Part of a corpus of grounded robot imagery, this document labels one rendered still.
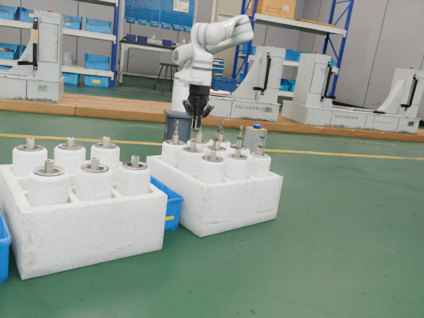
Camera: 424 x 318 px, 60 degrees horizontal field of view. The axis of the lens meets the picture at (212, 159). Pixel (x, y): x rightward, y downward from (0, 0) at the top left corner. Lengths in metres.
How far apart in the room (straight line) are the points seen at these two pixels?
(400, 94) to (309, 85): 1.28
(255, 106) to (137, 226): 2.74
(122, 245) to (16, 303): 0.30
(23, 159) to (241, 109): 2.68
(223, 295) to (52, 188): 0.51
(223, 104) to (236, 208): 2.31
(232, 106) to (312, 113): 0.89
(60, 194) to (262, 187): 0.72
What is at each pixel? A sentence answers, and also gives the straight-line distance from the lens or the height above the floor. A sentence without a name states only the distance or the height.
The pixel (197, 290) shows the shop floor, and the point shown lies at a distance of 1.01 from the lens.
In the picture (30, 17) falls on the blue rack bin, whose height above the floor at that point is 0.87.
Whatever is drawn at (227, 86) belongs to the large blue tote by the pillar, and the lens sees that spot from 6.01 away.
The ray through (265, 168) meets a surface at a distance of 1.42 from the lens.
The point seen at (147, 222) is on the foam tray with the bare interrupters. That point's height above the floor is 0.10.
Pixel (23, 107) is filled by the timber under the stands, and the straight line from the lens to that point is 3.34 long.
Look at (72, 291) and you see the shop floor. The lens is 1.00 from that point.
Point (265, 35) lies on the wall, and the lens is 10.66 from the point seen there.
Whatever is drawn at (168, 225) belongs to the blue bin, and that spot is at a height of 0.02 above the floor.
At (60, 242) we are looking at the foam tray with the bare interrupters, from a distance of 1.03.
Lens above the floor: 0.57
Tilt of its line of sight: 14 degrees down
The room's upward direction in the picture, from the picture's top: 8 degrees clockwise
